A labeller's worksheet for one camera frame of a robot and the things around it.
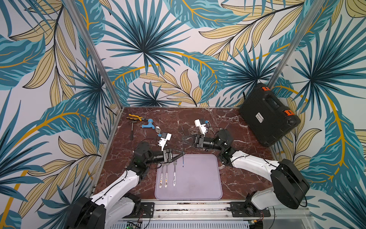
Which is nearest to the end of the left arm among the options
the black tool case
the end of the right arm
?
the end of the right arm

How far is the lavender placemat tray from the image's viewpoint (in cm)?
80

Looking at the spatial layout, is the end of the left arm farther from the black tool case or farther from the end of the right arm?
the black tool case
